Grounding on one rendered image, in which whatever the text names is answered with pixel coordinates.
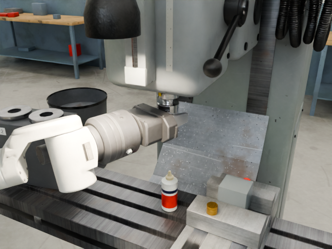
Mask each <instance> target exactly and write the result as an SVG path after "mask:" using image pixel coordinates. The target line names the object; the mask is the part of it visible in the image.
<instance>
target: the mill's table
mask: <svg viewBox="0 0 332 249"><path fill-rule="evenodd" d="M94 171H95V174H96V178H97V181H96V182H95V183H94V184H93V185H91V186H89V187H87V188H85V189H82V190H79V191H76V192H71V193H62V192H60V191H59V190H56V189H50V188H44V187H38V186H33V185H27V184H19V185H16V186H12V187H8V188H5V189H1V190H0V214H1V215H3V216H6V217H8V218H11V219H13V220H16V221H18V222H20V223H23V224H25V225H28V226H30V227H33V228H35V229H37V230H40V231H42V232H45V233H47V234H50V235H52V236H54V237H57V238H59V239H62V240H64V241H66V242H69V243H71V244H74V245H76V246H78V247H81V248H83V249H170V248H171V247H172V245H173V244H174V242H175V241H176V239H177V238H178V237H179V235H180V234H181V232H182V231H183V229H184V228H185V226H186V225H187V224H186V213H187V208H188V207H189V206H190V204H191V203H192V202H193V200H194V199H195V197H196V196H197V195H195V194H191V193H188V192H184V191H181V190H177V191H178V192H177V209H176V210H175V211H171V212H168V211H165V210H163V209H162V185H160V184H156V183H153V182H149V181H146V180H142V179H139V178H135V177H132V176H128V175H125V174H121V173H117V172H114V171H110V170H107V169H103V168H100V167H94ZM264 249H332V233H330V232H326V231H322V230H319V229H315V228H312V227H308V226H305V225H301V224H298V223H294V222H291V221H287V220H284V219H280V218H276V217H274V220H273V223H272V226H271V229H270V232H269V235H268V238H267V240H266V243H265V246H264Z"/></svg>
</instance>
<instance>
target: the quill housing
mask: <svg viewBox="0 0 332 249"><path fill-rule="evenodd" d="M224 2H225V0H155V62H156V79H155V81H153V82H151V83H150V84H148V85H147V86H139V85H133V84H126V83H125V66H126V63H125V40H124V39H116V40H104V48H105V61H106V73H107V77H108V79H109V81H110V82H111V83H112V84H114V85H117V86H121V87H128V88H134V89H140V90H146V91H153V92H159V93H165V94H172V95H178V96H184V97H194V96H196V95H199V94H200V93H201V92H202V91H204V90H205V89H206V88H207V87H208V86H210V85H211V84H212V83H213V82H215V81H216V80H217V79H218V78H219V77H221V76H222V75H223V74H224V73H225V71H226V69H227V66H228V58H229V57H230V53H229V43H228V45H227V47H226V50H225V52H224V54H223V56H222V58H221V60H220V62H221V64H222V72H221V74H220V75H219V76H218V77H216V78H209V77H207V76H206V75H205V74H204V72H203V65H204V63H205V62H206V61H207V60H208V59H211V58H214V56H215V54H216V52H217V50H218V48H219V45H220V43H221V41H222V39H223V37H224V35H225V33H226V31H227V29H228V26H227V25H226V23H225V21H224Z"/></svg>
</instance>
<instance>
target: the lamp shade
mask: <svg viewBox="0 0 332 249"><path fill-rule="evenodd" d="M83 18H84V28H85V36H86V37H88V38H92V39H103V40H116V39H128V38H134V37H138V36H140V35H141V19H140V10H139V7H138V4H137V1H136V0H86V3H85V7H84V12H83Z"/></svg>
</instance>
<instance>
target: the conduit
mask: <svg viewBox="0 0 332 249"><path fill-rule="evenodd" d="M280 1H281V2H280V6H279V7H280V8H279V14H278V20H277V25H276V30H275V37H276V38H277V39H278V40H282V39H283V38H284V37H285V36H286V34H287V32H288V30H289V37H290V45H291V46H292V47H294V48H297V47H299V46H300V44H301V36H302V26H303V18H304V13H305V8H306V3H307V0H280ZM309 3H310V4H309V12H308V13H309V14H308V19H307V20H308V21H307V26H306V29H305V32H304V35H303V42H304V43H305V44H310V43H312V41H313V40H314V42H313V48H314V50H315V51H316V52H320V51H322V50H323V49H324V47H325V45H326V43H327V40H328V37H329V33H330V29H331V24H332V0H324V5H323V9H322V11H321V7H322V4H323V0H310V2H309ZM320 11H321V12H322V13H321V15H320V16H321V17H320V19H319V22H318V18H319V14H320Z"/></svg>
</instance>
